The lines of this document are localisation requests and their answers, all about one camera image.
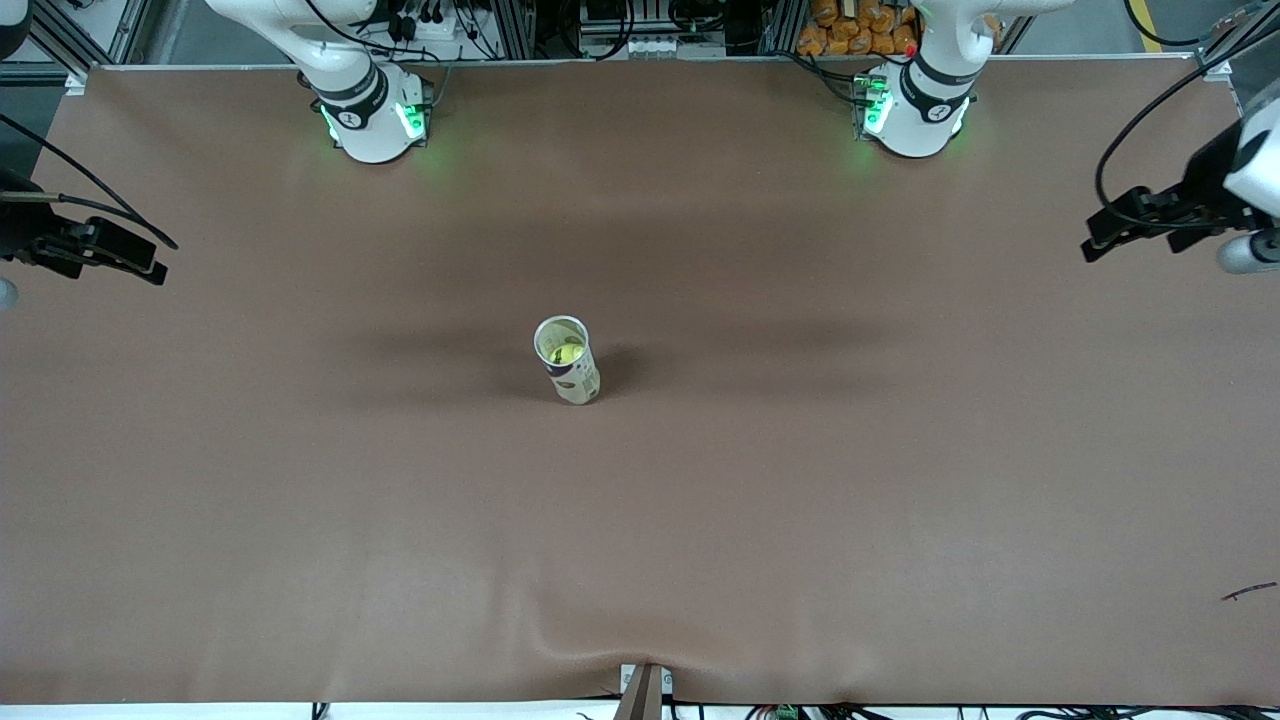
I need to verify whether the Wilson tennis ball can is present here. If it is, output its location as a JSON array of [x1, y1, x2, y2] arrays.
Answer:
[[533, 315, 601, 406]]

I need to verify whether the orange pastry pile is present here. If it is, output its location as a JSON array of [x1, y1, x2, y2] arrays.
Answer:
[[797, 0, 921, 58]]

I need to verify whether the white power strip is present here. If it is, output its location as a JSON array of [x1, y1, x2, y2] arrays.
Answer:
[[385, 0, 453, 47]]

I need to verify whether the brown table mat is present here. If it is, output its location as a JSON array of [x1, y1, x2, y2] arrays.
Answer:
[[0, 55, 1280, 706]]

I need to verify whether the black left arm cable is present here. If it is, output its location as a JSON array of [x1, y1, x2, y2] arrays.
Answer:
[[1094, 60, 1280, 229]]

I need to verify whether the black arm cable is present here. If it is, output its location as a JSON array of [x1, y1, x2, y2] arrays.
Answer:
[[0, 113, 179, 251], [1094, 60, 1280, 229]]

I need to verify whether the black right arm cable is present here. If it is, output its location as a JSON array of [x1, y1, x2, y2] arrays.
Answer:
[[0, 113, 179, 251]]

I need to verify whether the aluminium frame strut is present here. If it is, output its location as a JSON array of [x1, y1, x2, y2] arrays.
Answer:
[[1195, 0, 1280, 81], [0, 0, 96, 96]]

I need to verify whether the aluminium frame post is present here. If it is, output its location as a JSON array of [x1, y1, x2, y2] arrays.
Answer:
[[490, 0, 536, 59], [760, 0, 801, 56]]

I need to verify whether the grey metal bracket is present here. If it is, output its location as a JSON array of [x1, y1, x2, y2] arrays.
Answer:
[[618, 662, 673, 720]]

